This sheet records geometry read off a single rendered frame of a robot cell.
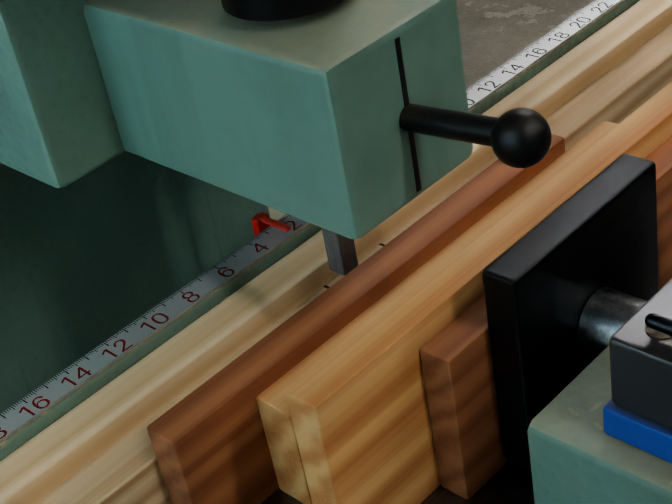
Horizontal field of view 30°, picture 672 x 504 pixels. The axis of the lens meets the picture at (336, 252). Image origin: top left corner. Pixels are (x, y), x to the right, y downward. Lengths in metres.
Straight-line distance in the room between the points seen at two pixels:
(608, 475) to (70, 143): 0.25
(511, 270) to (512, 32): 2.50
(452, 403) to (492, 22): 2.56
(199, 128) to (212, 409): 0.11
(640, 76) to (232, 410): 0.30
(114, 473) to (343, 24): 0.18
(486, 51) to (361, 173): 2.42
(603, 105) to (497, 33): 2.29
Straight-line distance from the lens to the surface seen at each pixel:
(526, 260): 0.44
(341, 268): 0.52
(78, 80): 0.52
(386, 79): 0.44
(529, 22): 2.97
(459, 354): 0.44
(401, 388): 0.45
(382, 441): 0.45
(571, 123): 0.63
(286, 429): 0.47
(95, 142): 0.53
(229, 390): 0.47
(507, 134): 0.41
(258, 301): 0.52
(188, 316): 0.51
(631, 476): 0.41
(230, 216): 0.73
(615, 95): 0.65
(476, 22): 3.00
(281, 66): 0.43
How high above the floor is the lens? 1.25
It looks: 34 degrees down
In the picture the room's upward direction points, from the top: 11 degrees counter-clockwise
